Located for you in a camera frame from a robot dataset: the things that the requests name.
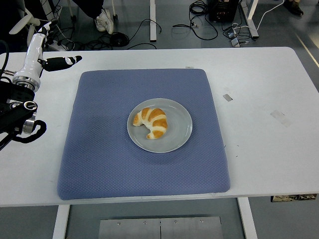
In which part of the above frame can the white desk leg narrow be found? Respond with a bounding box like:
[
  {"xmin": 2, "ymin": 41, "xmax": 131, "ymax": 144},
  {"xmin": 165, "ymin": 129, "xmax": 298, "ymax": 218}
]
[{"xmin": 149, "ymin": 0, "xmax": 157, "ymax": 42}]

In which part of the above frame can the long black floor cable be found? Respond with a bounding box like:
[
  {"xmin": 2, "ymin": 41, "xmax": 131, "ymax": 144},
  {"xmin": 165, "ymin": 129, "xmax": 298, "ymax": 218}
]
[{"xmin": 128, "ymin": 18, "xmax": 163, "ymax": 50}]

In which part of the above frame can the black coiled cable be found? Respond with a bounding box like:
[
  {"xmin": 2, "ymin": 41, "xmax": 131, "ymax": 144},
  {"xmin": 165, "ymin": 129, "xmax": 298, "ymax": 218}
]
[{"xmin": 172, "ymin": 0, "xmax": 219, "ymax": 40}]

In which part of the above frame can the grey round plate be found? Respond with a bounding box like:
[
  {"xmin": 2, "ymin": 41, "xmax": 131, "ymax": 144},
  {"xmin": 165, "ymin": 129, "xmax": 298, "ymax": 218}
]
[{"xmin": 127, "ymin": 98, "xmax": 193, "ymax": 153}]

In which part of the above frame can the person's foot in dark shoe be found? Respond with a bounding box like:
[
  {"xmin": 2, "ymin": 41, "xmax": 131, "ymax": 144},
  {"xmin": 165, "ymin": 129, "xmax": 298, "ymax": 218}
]
[{"xmin": 284, "ymin": 0, "xmax": 305, "ymax": 15}]

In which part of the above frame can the black equipment box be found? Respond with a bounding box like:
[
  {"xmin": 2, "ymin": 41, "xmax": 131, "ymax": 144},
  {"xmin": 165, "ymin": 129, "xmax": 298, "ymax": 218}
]
[{"xmin": 208, "ymin": 0, "xmax": 240, "ymax": 22}]

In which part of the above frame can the blue quilted mat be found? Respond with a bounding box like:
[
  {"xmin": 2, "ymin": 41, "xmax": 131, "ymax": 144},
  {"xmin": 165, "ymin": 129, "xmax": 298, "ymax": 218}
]
[{"xmin": 56, "ymin": 68, "xmax": 231, "ymax": 201}]

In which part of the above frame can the person's leg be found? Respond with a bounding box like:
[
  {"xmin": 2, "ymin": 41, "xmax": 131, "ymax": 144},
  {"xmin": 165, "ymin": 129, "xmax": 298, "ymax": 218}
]
[{"xmin": 72, "ymin": 0, "xmax": 105, "ymax": 19}]

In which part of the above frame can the person's foot in white shoe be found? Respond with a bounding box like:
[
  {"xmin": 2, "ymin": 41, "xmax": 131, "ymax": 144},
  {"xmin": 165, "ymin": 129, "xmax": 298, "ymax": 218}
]
[{"xmin": 94, "ymin": 8, "xmax": 115, "ymax": 35}]

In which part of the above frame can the large clear tape piece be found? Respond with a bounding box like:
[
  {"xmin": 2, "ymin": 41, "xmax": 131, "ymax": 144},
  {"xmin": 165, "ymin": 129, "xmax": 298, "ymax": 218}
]
[{"xmin": 270, "ymin": 110, "xmax": 292, "ymax": 128}]

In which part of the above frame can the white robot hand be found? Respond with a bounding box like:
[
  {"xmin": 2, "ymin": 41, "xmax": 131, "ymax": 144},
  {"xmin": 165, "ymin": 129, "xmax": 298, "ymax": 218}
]
[{"xmin": 12, "ymin": 21, "xmax": 83, "ymax": 82}]

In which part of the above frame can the grey metal plate with screws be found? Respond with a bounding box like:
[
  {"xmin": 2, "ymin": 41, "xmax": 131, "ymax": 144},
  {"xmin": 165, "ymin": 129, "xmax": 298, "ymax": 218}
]
[{"xmin": 98, "ymin": 216, "xmax": 223, "ymax": 239}]

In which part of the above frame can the white power strip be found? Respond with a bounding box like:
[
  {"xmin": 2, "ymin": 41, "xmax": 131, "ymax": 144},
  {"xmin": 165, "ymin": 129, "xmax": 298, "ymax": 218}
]
[{"xmin": 44, "ymin": 37, "xmax": 63, "ymax": 52}]

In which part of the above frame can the white cable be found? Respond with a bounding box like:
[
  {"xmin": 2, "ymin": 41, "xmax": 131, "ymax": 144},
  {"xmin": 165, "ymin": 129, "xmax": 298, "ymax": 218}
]
[{"xmin": 255, "ymin": 0, "xmax": 285, "ymax": 32}]

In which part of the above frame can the white table leg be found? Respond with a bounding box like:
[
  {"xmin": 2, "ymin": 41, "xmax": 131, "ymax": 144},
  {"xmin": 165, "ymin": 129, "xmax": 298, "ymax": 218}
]
[
  {"xmin": 236, "ymin": 197, "xmax": 258, "ymax": 239},
  {"xmin": 51, "ymin": 204, "xmax": 71, "ymax": 239}
]

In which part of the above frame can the golden croissant bread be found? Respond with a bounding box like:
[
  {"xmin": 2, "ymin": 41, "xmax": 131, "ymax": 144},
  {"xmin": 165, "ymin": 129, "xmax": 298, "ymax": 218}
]
[{"xmin": 132, "ymin": 107, "xmax": 168, "ymax": 140}]

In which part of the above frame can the black round cable bundle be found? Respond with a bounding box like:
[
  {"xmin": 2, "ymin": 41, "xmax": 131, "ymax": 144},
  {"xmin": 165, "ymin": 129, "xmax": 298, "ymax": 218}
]
[{"xmin": 110, "ymin": 32, "xmax": 130, "ymax": 47}]

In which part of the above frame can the white office chair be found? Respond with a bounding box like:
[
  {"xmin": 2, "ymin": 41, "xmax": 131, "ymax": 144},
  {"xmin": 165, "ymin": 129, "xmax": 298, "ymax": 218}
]
[{"xmin": 9, "ymin": 8, "xmax": 41, "ymax": 42}]

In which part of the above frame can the white desk leg wide foot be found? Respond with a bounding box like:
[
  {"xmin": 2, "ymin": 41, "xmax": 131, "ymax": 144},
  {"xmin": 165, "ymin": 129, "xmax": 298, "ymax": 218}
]
[{"xmin": 240, "ymin": 0, "xmax": 260, "ymax": 38}]

